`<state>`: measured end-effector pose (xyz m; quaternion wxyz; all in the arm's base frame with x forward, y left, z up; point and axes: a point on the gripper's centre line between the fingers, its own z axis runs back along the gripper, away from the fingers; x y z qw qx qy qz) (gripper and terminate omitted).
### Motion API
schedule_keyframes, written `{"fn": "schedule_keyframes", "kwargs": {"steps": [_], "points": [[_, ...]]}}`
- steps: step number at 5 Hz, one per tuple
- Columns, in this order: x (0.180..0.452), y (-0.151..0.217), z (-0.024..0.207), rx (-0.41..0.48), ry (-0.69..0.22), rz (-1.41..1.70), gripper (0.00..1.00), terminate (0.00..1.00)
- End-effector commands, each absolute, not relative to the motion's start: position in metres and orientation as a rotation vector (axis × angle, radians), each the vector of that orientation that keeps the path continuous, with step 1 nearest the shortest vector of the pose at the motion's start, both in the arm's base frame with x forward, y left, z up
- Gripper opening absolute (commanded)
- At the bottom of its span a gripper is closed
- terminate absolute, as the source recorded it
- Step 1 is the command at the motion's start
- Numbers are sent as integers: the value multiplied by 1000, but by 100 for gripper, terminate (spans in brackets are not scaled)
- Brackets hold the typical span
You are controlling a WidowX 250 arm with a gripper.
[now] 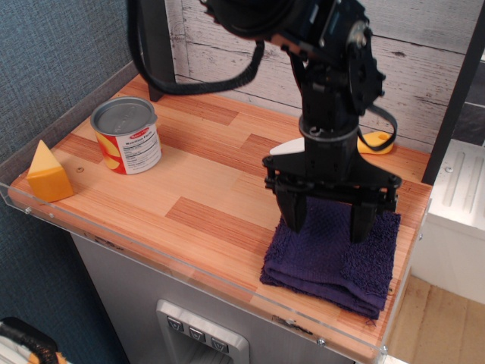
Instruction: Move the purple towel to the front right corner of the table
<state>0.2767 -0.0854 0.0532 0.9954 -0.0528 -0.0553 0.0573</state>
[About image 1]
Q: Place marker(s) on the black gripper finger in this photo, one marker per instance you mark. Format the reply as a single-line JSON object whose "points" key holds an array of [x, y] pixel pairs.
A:
{"points": [[293, 208], [362, 220]]}

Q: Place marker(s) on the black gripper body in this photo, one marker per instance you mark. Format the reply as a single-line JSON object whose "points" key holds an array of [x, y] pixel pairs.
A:
{"points": [[333, 170]]}

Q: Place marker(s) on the dark blue cloth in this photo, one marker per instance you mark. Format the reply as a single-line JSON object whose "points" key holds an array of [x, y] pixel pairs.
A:
{"points": [[321, 261]]}

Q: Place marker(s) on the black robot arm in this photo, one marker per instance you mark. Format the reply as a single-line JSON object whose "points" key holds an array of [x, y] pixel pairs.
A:
{"points": [[329, 47]]}

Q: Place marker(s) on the black orange object corner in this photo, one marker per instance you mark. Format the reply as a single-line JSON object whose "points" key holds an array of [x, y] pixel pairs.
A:
{"points": [[22, 343]]}

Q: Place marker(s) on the white toy sink unit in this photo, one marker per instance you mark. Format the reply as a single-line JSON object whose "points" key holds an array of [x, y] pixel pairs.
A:
{"points": [[450, 249]]}

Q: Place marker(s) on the silver ice dispenser panel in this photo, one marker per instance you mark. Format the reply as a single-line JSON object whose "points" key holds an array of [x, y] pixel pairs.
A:
{"points": [[190, 338]]}

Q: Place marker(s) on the toy tin can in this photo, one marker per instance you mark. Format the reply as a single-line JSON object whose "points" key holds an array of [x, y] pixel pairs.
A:
{"points": [[125, 128]]}

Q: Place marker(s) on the grey toy fridge cabinet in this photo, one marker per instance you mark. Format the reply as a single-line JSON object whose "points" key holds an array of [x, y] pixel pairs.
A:
{"points": [[130, 290]]}

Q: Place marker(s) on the clear acrylic table guard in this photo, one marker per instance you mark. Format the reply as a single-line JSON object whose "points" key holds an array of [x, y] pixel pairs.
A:
{"points": [[222, 250]]}

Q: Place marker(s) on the yellow toy cheese wedge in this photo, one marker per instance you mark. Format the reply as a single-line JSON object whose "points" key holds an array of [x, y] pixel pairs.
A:
{"points": [[47, 177]]}

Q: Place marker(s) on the toy knife yellow handle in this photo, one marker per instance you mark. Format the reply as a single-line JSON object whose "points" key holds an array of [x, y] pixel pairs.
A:
{"points": [[377, 143]]}

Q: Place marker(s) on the dark right vertical post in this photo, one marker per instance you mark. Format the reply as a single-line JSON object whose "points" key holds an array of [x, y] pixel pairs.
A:
{"points": [[463, 83]]}

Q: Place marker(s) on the dark vertical post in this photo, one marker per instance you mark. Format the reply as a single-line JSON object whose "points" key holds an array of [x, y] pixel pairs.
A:
{"points": [[463, 83], [156, 40]]}

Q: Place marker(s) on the dark left vertical post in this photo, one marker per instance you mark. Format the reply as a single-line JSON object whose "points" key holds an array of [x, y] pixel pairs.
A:
{"points": [[156, 40]]}

